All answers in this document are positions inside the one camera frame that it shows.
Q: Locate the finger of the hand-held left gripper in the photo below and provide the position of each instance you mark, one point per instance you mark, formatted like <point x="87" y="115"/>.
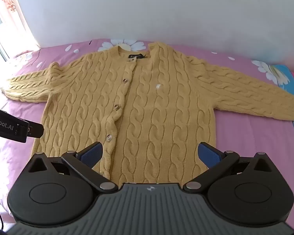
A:
<point x="35" y="129"/>

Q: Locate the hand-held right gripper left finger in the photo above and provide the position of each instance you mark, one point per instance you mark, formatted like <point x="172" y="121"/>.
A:
<point x="93" y="154"/>

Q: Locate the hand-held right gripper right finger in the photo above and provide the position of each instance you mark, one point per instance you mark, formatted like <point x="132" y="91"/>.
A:
<point x="208" y="155"/>

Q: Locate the pink floral bed sheet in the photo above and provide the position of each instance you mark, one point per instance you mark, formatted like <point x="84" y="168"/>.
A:
<point x="247" y="132"/>

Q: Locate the blue floral cloth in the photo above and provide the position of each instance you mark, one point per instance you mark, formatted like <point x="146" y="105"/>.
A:
<point x="288" y="78"/>

